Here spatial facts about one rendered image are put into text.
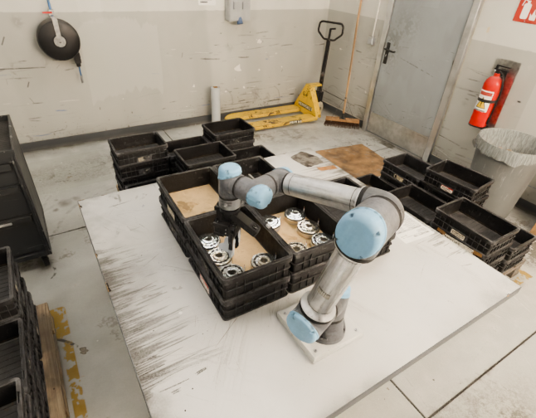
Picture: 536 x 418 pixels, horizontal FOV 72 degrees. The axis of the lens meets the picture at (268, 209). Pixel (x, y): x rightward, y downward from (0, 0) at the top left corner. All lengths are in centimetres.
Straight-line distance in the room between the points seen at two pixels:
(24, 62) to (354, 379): 401
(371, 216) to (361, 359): 69
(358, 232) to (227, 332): 74
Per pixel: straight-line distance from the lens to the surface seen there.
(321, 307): 113
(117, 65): 455
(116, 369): 229
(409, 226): 213
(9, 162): 255
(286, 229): 170
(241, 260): 152
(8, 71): 447
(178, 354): 141
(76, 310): 262
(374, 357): 147
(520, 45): 412
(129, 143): 327
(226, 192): 120
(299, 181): 116
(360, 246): 91
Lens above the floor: 186
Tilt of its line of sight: 35 degrees down
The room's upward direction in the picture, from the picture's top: 4 degrees clockwise
